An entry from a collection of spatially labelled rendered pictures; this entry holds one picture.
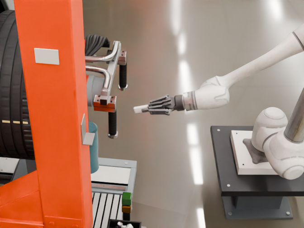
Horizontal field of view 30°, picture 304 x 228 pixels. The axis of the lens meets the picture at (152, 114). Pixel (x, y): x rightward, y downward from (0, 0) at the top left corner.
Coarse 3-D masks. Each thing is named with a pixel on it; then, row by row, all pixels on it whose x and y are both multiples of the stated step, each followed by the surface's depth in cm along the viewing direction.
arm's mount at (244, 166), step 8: (232, 136) 310; (240, 136) 309; (248, 136) 309; (232, 144) 309; (240, 144) 304; (240, 152) 299; (248, 152) 300; (240, 160) 295; (248, 160) 295; (240, 168) 291; (248, 168) 291; (256, 168) 291; (264, 168) 292; (272, 168) 292
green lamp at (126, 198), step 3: (123, 192) 234; (126, 192) 234; (129, 192) 234; (123, 195) 233; (126, 195) 233; (129, 195) 233; (123, 198) 231; (126, 198) 232; (129, 198) 232; (123, 201) 232; (126, 201) 232; (129, 201) 232; (126, 204) 233; (129, 204) 233
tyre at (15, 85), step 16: (0, 16) 237; (0, 32) 230; (16, 32) 229; (0, 48) 225; (16, 48) 226; (0, 64) 223; (16, 64) 223; (0, 80) 223; (16, 80) 222; (0, 96) 224; (16, 96) 223; (0, 112) 226; (16, 112) 224; (0, 128) 229; (16, 128) 228; (0, 144) 235; (16, 144) 235; (32, 144) 233
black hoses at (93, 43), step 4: (88, 36) 253; (92, 36) 252; (96, 36) 253; (88, 40) 252; (92, 40) 251; (96, 40) 251; (100, 40) 252; (104, 40) 252; (108, 40) 258; (88, 44) 252; (92, 44) 250; (96, 44) 260; (100, 44) 251; (104, 44) 260; (108, 44) 260; (88, 48) 251; (92, 48) 251; (96, 48) 251; (88, 52) 250; (92, 52) 251
